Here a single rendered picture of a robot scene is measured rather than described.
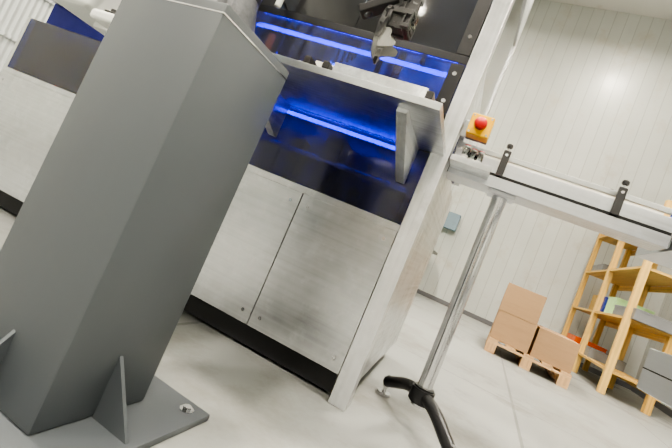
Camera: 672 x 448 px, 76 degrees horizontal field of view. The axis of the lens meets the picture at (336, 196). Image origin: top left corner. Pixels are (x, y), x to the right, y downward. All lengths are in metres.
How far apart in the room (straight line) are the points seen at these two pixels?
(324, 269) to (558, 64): 8.56
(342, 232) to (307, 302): 0.26
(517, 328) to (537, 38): 6.63
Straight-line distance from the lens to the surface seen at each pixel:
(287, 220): 1.50
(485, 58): 1.56
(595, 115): 9.31
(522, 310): 4.62
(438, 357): 1.55
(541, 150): 8.95
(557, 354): 4.67
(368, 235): 1.42
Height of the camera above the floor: 0.51
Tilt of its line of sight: 4 degrees up
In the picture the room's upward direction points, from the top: 23 degrees clockwise
